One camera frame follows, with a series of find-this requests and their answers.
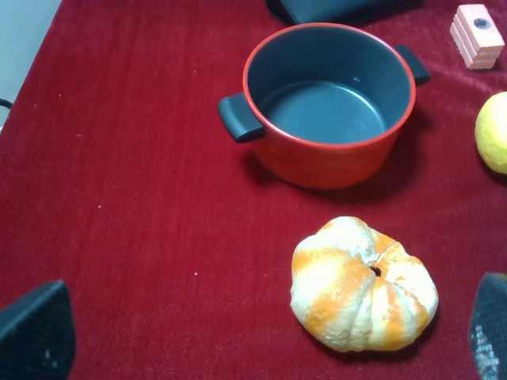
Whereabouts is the orange white peeled mandarin toy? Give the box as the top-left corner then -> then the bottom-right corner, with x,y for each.
290,216 -> 439,352

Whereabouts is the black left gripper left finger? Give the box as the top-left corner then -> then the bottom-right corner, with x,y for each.
1,279 -> 75,379

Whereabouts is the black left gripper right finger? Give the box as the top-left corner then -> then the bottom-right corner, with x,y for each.
469,272 -> 506,380

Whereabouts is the red pot with black handles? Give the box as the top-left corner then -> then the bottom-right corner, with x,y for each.
217,22 -> 430,189

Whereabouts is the black flat case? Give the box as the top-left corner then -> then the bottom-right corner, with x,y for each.
265,0 -> 424,25

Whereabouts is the yellow lemon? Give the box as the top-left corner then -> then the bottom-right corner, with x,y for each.
475,92 -> 506,174

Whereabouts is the pink striped block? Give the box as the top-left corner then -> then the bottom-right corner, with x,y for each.
450,4 -> 505,70

